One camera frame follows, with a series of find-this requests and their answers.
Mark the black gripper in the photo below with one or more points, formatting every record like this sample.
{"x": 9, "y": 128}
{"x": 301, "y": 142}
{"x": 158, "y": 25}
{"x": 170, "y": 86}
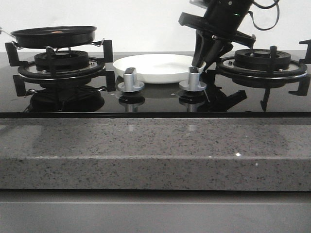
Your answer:
{"x": 221, "y": 19}

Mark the white round plate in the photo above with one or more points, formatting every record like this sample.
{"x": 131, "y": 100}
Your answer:
{"x": 156, "y": 68}

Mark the black frying pan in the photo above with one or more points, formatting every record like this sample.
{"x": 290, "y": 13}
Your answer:
{"x": 39, "y": 38}

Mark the black right gas burner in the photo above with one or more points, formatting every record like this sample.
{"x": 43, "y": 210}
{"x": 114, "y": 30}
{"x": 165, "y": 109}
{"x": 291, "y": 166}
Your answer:
{"x": 260, "y": 59}

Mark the black gas burner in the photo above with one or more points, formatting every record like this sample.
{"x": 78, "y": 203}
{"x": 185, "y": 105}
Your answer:
{"x": 63, "y": 60}
{"x": 260, "y": 59}

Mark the silver right stove knob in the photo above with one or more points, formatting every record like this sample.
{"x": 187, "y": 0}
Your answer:
{"x": 193, "y": 83}

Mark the silver stove knob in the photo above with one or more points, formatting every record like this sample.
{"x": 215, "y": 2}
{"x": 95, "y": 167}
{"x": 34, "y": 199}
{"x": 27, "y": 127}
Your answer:
{"x": 130, "y": 82}
{"x": 193, "y": 83}

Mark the black right pan support grate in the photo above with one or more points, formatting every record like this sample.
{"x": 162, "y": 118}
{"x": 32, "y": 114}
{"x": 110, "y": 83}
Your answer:
{"x": 235, "y": 89}

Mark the black pan support grate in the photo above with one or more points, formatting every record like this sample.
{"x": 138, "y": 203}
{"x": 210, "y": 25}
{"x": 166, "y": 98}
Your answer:
{"x": 55, "y": 80}
{"x": 235, "y": 89}

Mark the silver left stove knob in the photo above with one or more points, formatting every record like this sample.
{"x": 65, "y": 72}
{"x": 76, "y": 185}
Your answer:
{"x": 130, "y": 82}

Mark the black left pan support grate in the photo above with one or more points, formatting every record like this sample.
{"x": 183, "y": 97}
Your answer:
{"x": 55, "y": 80}

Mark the black left gas burner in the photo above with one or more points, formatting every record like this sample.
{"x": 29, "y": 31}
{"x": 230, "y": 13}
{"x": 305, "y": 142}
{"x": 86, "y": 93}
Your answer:
{"x": 63, "y": 60}

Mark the black glass gas stove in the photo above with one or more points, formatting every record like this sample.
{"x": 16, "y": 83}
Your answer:
{"x": 100, "y": 98}

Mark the grey cabinet front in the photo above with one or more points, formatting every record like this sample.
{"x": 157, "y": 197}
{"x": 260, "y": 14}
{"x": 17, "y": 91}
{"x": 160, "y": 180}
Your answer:
{"x": 154, "y": 212}

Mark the wire pan support stand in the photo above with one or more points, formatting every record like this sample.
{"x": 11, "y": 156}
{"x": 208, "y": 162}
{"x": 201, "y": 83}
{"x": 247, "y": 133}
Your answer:
{"x": 97, "y": 44}

